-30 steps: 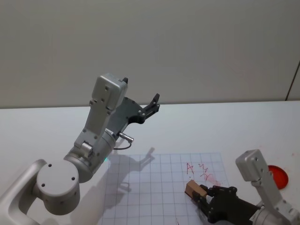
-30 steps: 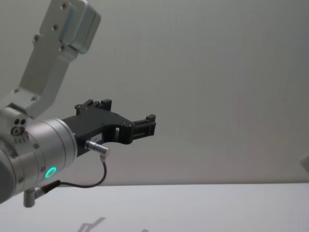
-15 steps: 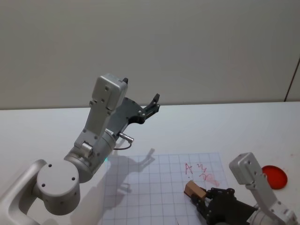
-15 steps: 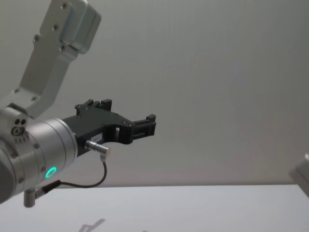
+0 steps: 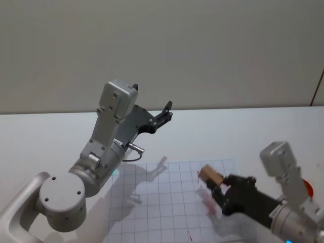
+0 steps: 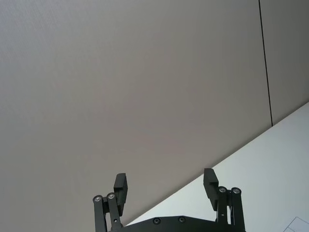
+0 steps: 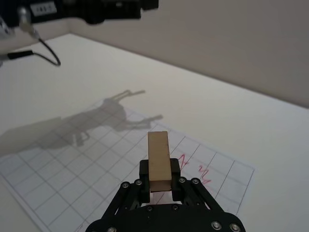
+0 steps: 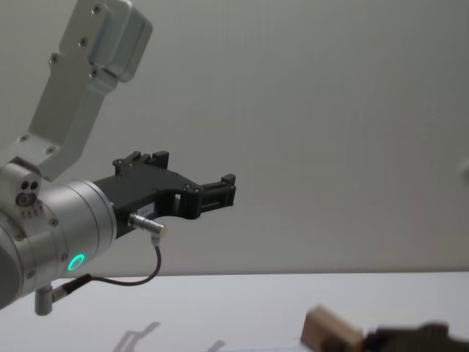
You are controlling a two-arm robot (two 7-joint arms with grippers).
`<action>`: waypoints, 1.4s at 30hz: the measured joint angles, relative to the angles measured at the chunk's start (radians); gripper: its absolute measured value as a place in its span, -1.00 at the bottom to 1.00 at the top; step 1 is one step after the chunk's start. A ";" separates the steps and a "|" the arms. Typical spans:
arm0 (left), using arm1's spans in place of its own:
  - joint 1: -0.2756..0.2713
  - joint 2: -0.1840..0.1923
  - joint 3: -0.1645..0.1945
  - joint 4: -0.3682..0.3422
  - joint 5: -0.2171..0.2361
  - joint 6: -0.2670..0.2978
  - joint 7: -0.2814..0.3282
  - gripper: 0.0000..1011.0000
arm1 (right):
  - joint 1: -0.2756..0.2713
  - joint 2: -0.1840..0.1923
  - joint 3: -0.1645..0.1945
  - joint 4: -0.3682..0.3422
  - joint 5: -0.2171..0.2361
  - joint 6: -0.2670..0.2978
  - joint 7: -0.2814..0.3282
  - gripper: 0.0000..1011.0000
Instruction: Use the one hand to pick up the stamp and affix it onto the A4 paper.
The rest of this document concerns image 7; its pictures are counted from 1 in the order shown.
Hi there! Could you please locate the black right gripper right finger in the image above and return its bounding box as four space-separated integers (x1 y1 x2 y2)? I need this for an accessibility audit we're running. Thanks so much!
170 158 228 214

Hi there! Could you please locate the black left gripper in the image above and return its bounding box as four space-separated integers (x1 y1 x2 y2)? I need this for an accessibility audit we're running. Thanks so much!
9 0 160 27

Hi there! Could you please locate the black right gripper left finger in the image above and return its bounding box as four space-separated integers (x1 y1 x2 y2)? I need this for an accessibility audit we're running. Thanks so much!
102 159 152 218

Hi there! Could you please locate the tan wooden block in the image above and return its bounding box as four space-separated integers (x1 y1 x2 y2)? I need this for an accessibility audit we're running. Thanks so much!
147 130 172 192

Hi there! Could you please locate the white grid paper sheet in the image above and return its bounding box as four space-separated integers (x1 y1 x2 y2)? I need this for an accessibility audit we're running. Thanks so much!
0 97 256 232

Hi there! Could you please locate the thin dark cable silver plug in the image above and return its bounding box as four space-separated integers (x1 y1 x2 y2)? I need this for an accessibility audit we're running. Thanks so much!
7 6 61 67

